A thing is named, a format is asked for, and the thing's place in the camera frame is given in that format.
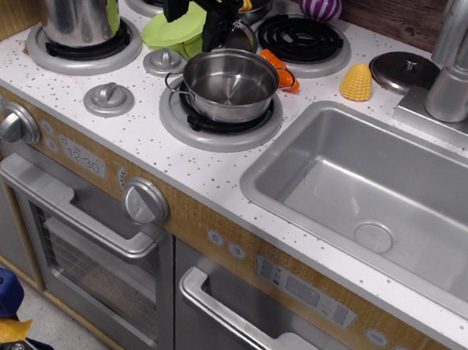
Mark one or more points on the left oven dial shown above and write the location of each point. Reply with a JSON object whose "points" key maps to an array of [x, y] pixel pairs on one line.
{"points": [[18, 124]]}

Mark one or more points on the right oven dial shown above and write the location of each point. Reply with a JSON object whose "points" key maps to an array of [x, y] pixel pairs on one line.
{"points": [[143, 203]]}

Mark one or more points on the silver toy faucet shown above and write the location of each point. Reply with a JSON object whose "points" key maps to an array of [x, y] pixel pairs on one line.
{"points": [[442, 111]]}

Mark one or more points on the purple toy onion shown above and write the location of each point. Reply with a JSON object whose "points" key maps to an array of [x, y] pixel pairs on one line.
{"points": [[322, 10]]}

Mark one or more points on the oven clock display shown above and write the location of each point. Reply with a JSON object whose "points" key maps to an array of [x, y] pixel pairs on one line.
{"points": [[84, 157]]}

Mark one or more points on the oven dial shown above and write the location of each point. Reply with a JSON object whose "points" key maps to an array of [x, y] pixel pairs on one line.
{"points": [[143, 203], [18, 124]]}

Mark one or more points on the oven door with window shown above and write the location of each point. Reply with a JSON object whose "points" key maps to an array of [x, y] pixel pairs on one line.
{"points": [[132, 304]]}

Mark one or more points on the silver oven door handle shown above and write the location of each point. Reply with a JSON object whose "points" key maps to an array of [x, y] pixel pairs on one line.
{"points": [[52, 195]]}

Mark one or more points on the front right stove burner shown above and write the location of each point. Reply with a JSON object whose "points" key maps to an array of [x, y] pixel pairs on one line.
{"points": [[199, 130]]}

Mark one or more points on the grey countertop knob back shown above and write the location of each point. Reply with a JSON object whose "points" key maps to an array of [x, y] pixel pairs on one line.
{"points": [[163, 62]]}

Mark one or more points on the steel pot lid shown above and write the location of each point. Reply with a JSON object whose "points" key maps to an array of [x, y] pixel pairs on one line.
{"points": [[401, 71]]}

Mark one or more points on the small steel lid by burner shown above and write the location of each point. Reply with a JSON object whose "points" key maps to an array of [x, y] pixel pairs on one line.
{"points": [[241, 37]]}

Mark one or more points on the orange toy carrot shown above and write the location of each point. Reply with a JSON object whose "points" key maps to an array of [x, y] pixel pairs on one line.
{"points": [[287, 81]]}

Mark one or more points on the grey toy sink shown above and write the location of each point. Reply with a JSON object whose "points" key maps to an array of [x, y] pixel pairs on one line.
{"points": [[396, 202]]}

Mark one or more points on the small steel pan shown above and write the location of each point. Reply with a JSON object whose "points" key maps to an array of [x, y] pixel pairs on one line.
{"points": [[223, 82]]}

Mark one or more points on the grey countertop knob front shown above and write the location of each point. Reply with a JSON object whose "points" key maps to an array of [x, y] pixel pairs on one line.
{"points": [[109, 100]]}

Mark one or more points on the front left stove burner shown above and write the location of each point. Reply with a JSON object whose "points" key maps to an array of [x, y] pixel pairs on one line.
{"points": [[112, 55]]}

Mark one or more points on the grey countertop knob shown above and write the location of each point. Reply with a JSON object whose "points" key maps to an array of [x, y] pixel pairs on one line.
{"points": [[163, 62], [109, 100]]}

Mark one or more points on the yellow toy corn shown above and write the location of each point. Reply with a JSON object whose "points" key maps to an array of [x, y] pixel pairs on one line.
{"points": [[357, 83]]}

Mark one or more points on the back right stove burner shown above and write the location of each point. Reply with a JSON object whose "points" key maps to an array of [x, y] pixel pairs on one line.
{"points": [[309, 49]]}

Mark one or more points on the dishwasher control panel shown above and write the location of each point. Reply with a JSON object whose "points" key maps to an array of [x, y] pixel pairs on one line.
{"points": [[303, 291]]}

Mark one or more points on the yellow tape piece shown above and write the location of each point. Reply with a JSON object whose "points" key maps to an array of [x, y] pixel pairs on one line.
{"points": [[14, 330]]}

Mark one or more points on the dishwasher door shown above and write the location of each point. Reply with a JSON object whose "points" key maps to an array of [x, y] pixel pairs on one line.
{"points": [[244, 299]]}

